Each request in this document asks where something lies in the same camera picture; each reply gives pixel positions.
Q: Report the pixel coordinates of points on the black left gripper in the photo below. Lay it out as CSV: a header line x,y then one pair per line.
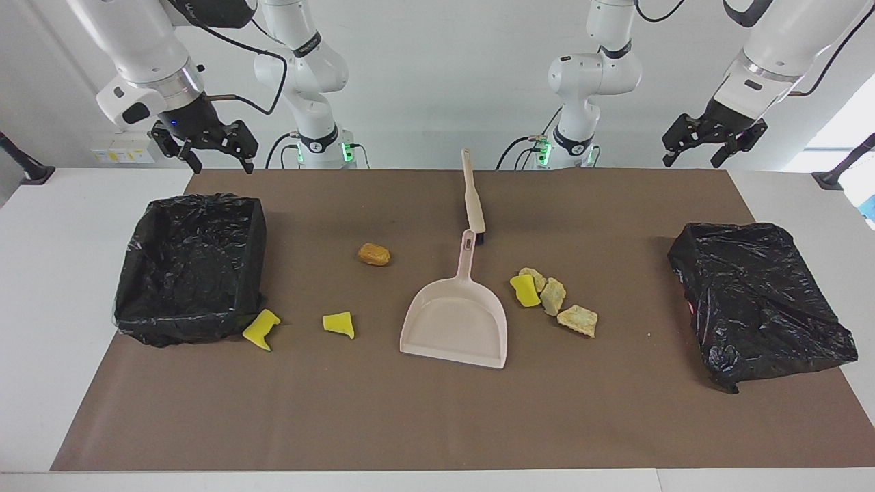
x,y
728,123

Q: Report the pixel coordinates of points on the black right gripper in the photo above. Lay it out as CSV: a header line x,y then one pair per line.
x,y
195,119

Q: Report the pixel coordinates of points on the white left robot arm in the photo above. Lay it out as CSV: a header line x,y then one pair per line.
x,y
588,75

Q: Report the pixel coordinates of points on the notched yellow sponge piece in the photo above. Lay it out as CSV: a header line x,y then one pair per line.
x,y
260,331

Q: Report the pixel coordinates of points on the brown paper table mat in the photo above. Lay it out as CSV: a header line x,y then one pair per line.
x,y
410,424

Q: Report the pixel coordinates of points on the wedge yellow sponge piece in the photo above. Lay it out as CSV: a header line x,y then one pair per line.
x,y
338,324

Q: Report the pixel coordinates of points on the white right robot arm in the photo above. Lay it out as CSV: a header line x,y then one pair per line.
x,y
307,68

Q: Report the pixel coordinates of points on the open bin with black bag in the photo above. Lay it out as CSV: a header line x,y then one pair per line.
x,y
191,273

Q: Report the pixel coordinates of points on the small tan stone chunk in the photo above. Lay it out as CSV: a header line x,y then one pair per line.
x,y
533,277

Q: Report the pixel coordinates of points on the rounded yellow sponge piece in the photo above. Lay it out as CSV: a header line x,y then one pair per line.
x,y
525,292

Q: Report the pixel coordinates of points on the white wall socket box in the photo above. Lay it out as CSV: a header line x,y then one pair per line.
x,y
123,147

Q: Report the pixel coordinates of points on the beige plastic dustpan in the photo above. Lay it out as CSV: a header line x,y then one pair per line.
x,y
454,321

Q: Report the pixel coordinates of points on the beige hand brush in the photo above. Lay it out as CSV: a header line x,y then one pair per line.
x,y
474,205

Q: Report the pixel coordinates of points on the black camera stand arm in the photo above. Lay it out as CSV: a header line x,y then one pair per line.
x,y
31,171
834,179

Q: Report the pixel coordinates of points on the large tan stone chunk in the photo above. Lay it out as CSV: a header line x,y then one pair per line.
x,y
577,320

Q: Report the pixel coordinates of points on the bin wrapped in black bag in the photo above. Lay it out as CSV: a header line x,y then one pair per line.
x,y
752,301

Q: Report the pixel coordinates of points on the blue object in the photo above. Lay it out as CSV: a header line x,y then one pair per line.
x,y
870,208

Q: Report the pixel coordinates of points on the brown sponge chunk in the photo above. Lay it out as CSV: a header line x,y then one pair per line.
x,y
374,255

